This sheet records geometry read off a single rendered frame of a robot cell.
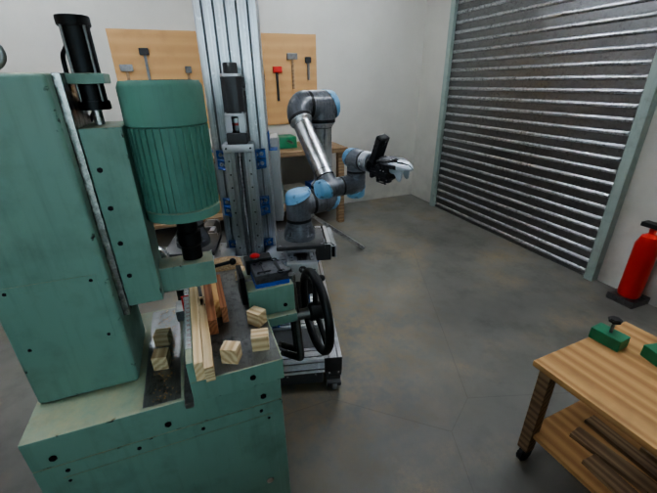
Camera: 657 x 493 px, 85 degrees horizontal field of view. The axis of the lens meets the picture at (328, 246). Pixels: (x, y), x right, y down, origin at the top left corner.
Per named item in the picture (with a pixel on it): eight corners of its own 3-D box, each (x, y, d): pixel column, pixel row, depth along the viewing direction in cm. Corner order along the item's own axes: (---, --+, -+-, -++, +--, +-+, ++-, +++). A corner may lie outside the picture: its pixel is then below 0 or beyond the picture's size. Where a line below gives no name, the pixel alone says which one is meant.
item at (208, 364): (216, 380, 80) (213, 366, 78) (206, 382, 79) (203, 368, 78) (199, 255, 137) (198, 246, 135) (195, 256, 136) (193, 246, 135)
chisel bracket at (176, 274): (218, 288, 99) (213, 260, 96) (163, 297, 95) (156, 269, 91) (215, 275, 106) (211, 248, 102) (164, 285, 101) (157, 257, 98)
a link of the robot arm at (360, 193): (335, 197, 149) (335, 170, 144) (357, 193, 154) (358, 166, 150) (346, 201, 143) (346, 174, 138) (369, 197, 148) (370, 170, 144)
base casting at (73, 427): (283, 399, 98) (280, 374, 95) (30, 475, 80) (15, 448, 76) (253, 311, 136) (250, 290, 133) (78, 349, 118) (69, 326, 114)
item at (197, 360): (206, 379, 80) (202, 362, 78) (197, 381, 79) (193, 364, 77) (195, 263, 131) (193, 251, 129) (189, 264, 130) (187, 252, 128)
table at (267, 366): (322, 368, 91) (321, 349, 88) (194, 404, 81) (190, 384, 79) (269, 264, 142) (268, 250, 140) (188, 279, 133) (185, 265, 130)
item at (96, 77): (111, 110, 75) (87, 13, 68) (66, 112, 72) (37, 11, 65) (117, 108, 81) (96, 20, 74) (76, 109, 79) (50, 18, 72)
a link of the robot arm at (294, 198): (282, 216, 171) (280, 188, 165) (306, 210, 177) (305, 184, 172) (293, 223, 162) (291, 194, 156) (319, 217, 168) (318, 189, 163)
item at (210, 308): (219, 334, 95) (216, 319, 93) (210, 336, 94) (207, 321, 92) (212, 293, 112) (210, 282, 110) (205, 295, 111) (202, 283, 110)
